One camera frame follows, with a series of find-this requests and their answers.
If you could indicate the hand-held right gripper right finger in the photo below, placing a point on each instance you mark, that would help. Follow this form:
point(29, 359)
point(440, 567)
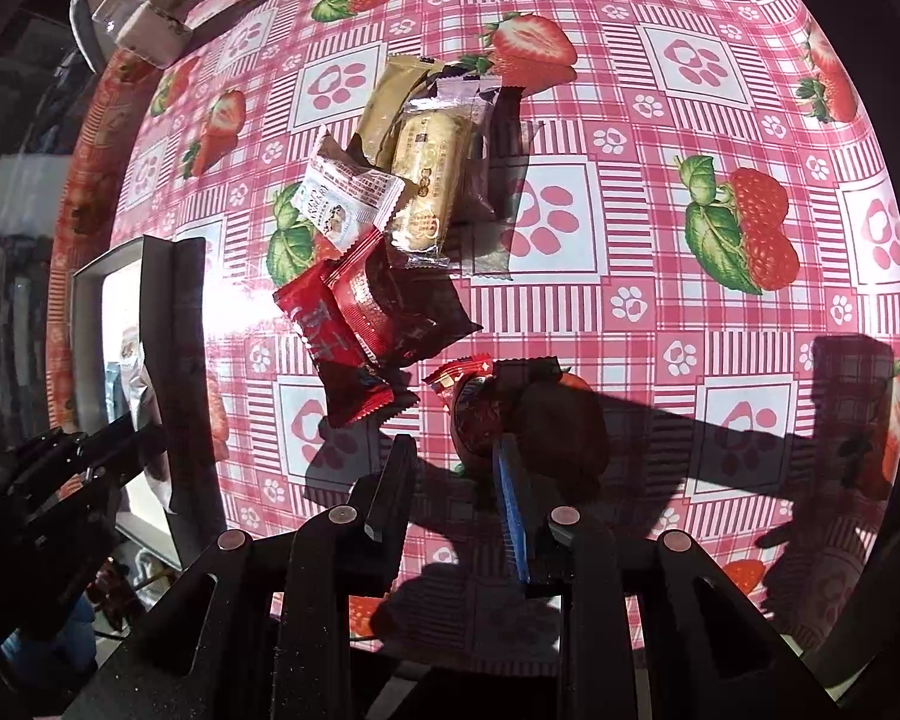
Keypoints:
point(511, 517)

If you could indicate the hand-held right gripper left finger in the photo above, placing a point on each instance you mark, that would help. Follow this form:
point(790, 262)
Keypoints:
point(390, 487)

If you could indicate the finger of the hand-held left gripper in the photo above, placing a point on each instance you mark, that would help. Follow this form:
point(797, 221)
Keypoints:
point(131, 457)
point(105, 435)

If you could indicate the small round red snack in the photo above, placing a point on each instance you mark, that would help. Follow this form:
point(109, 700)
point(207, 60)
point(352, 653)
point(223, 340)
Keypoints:
point(469, 405)

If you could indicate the white cardboard box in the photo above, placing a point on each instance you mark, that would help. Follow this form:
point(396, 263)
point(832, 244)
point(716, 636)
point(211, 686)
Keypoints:
point(118, 300)

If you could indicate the red snack packet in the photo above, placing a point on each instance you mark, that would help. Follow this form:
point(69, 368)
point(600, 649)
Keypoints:
point(367, 292)
point(319, 326)

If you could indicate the white snack packet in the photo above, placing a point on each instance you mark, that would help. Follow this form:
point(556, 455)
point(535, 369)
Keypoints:
point(345, 199)

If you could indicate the clear biscuit packet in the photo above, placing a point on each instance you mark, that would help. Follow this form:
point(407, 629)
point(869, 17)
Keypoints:
point(424, 180)

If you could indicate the gold snack packet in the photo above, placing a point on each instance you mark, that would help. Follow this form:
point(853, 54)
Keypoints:
point(390, 101)

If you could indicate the dark snack packet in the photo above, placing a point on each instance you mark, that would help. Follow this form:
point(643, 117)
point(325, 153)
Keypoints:
point(487, 157)

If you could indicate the white wrapped block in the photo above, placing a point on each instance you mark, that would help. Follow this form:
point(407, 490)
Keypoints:
point(150, 34)

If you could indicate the strawberry print tablecloth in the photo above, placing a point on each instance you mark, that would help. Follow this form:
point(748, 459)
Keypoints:
point(645, 127)

